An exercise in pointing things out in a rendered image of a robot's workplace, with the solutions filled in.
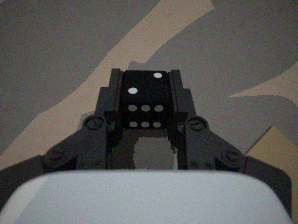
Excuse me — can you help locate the tan mat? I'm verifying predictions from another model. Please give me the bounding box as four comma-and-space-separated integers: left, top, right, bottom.
243, 126, 298, 224

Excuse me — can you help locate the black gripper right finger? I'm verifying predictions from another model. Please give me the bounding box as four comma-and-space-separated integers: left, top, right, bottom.
167, 70, 292, 221

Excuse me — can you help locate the black die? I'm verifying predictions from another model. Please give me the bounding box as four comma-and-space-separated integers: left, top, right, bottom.
120, 70, 171, 130

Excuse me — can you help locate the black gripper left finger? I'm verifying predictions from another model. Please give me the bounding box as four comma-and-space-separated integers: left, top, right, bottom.
0, 68, 123, 212

